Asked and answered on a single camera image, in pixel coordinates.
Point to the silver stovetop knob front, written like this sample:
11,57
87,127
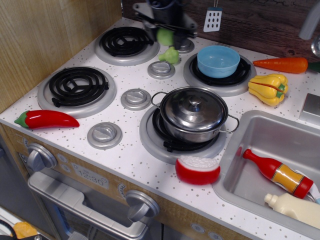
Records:
104,135

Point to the silver oven knob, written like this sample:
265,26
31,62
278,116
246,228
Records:
40,158
140,205

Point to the green toy pear bottom half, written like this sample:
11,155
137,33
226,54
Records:
165,37

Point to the front right black burner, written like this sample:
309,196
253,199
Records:
154,143

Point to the orange toy carrot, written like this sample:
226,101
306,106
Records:
293,65

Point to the light blue plastic bowl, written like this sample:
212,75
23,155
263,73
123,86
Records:
217,61

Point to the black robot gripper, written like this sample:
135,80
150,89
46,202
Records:
166,14

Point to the silver toy faucet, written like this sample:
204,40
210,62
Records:
309,26

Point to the cream toy mayonnaise bottle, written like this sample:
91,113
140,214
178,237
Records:
299,209

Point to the silver toy sink basin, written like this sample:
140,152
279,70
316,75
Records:
240,181

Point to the yellow toy bell pepper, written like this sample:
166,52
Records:
270,89

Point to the oven digital clock display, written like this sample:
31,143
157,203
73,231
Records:
91,176

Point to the back right black burner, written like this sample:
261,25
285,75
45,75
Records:
233,85

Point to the silver stovetop knob back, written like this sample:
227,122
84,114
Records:
186,46

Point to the left silver oven knob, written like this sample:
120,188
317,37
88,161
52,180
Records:
40,158

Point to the red bowl of rice toy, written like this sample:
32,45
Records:
196,170

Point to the hanging white slotted spatula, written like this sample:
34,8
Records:
213,18

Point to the green toy pear top half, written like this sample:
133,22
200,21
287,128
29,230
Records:
171,55

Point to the silver faucet base block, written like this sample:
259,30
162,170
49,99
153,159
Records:
310,111

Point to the right silver oven knob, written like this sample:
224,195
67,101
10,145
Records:
140,205

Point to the green toy pear half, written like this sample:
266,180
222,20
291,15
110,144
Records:
171,55
165,37

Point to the steel pot with lid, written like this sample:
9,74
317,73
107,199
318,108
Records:
194,114

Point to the silver stovetop knob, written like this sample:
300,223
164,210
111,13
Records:
161,70
186,46
104,135
135,99

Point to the red toy chili pepper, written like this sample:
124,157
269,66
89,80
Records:
41,119

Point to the black burner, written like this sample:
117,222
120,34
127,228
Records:
125,46
154,143
79,91
233,85

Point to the front left black burner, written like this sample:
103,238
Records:
79,91

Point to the red toy ketchup bottle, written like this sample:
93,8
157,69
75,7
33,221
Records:
282,175

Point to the silver oven door handle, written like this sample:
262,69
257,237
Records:
79,211

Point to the back left black burner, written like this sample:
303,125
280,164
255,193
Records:
125,46

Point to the yellow object bottom left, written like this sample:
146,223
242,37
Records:
24,230

